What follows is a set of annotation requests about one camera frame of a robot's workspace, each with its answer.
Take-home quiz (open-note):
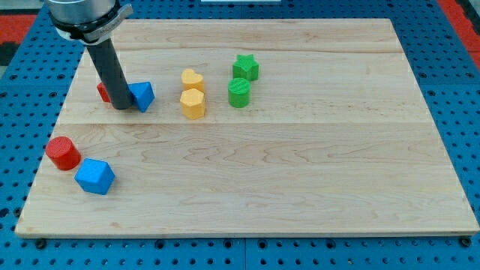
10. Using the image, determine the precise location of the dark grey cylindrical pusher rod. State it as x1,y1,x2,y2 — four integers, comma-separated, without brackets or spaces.
87,39,134,110

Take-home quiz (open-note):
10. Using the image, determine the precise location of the red star block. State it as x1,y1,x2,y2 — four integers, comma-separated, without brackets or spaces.
96,82,110,103

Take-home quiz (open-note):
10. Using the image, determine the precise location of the yellow hexagon block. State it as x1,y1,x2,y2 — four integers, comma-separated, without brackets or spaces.
180,88,206,120

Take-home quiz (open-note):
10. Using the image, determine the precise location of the green star block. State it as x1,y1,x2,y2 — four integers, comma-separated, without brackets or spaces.
232,54,260,81

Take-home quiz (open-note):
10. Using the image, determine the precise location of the blue triangle block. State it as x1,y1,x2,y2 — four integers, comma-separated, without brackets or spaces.
128,82,155,113

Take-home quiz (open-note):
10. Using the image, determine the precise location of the yellow heart block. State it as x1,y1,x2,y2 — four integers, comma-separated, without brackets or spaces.
181,68,205,92

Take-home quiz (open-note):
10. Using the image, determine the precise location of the red cylinder block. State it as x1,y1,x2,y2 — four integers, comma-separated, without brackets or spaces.
45,136,81,170

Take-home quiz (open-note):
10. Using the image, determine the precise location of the blue cube block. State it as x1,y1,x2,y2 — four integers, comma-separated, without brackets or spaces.
74,158,116,195

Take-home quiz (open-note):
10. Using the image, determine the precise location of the green cylinder block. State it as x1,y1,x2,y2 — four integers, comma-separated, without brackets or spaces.
228,78,251,108

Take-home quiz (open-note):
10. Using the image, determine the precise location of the light wooden board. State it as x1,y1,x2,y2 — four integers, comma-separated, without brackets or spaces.
15,19,479,239

